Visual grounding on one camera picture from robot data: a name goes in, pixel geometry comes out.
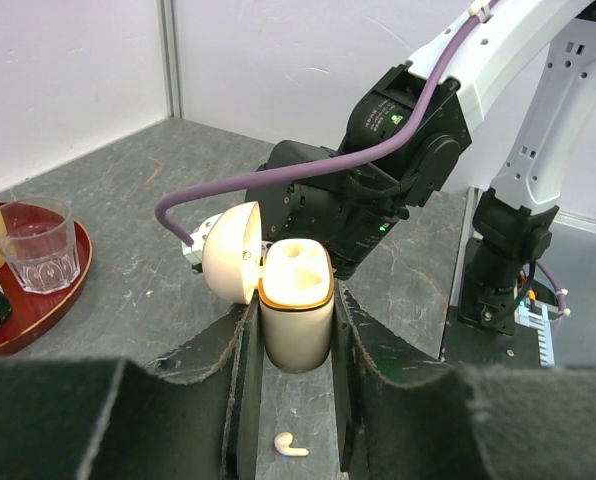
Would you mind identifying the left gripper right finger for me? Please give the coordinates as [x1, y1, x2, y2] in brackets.
[332, 286, 596, 479]

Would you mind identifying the red round tray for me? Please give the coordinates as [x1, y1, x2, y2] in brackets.
[0, 201, 93, 358]

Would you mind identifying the slotted cable duct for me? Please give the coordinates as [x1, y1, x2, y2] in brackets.
[515, 298, 559, 367]

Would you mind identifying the cream earbud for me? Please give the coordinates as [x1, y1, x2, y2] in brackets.
[273, 431, 309, 458]

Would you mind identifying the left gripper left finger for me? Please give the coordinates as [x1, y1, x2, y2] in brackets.
[0, 305, 258, 479]

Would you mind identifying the cream earbud charging case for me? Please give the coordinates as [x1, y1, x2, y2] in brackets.
[202, 202, 335, 374]

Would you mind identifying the clear glass tumbler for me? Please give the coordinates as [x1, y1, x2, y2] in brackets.
[0, 197, 80, 295]

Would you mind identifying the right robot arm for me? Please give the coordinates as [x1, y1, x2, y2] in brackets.
[246, 1, 596, 335]

